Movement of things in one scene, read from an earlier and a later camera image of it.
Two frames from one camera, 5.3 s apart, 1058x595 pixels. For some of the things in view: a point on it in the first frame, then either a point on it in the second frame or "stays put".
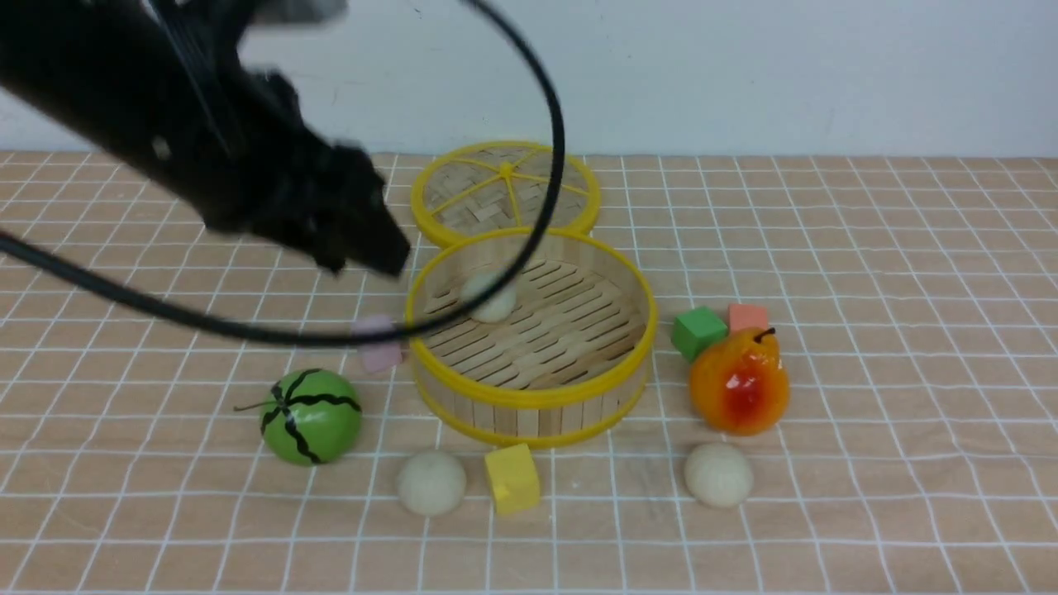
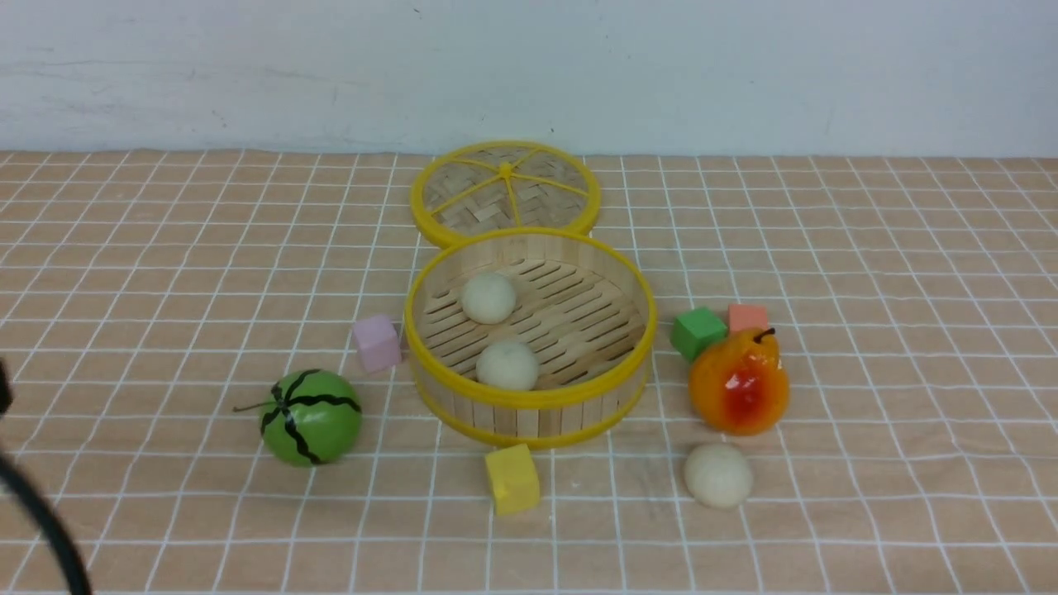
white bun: [498, 306] stays put
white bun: [718, 474] stays put
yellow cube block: [515, 477] stays put
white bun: [431, 483] → [507, 365]
